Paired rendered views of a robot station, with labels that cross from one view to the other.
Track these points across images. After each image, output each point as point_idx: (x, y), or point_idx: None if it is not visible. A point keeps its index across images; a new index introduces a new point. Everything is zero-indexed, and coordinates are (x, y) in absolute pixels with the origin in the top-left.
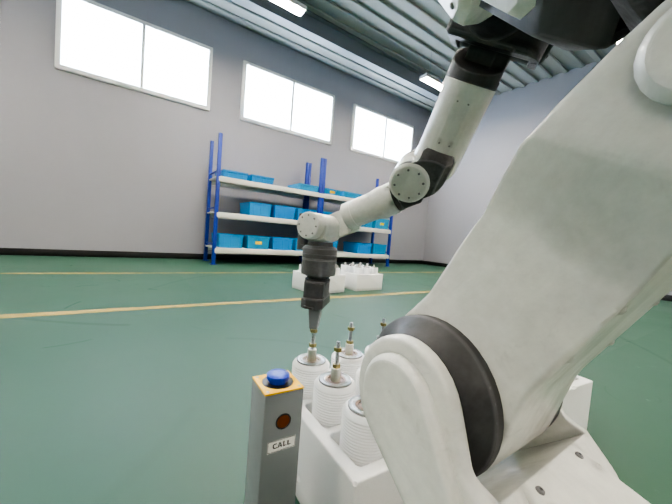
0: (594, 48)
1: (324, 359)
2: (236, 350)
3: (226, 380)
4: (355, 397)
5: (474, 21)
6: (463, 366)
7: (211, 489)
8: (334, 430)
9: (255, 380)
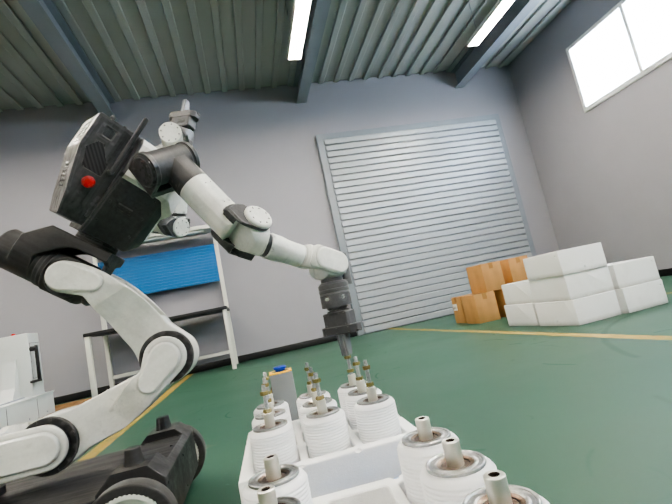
0: (125, 251)
1: (349, 386)
2: (608, 410)
3: (507, 424)
4: (282, 400)
5: (168, 207)
6: None
7: None
8: (294, 423)
9: (285, 368)
